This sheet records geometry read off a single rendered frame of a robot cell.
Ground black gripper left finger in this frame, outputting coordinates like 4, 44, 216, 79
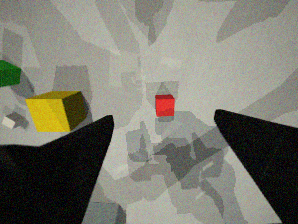
0, 115, 114, 224

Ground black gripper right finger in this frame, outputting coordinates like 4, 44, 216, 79
214, 109, 298, 223

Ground yellow block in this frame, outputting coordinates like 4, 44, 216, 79
25, 91, 86, 132

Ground red block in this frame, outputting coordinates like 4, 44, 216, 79
155, 94, 175, 117

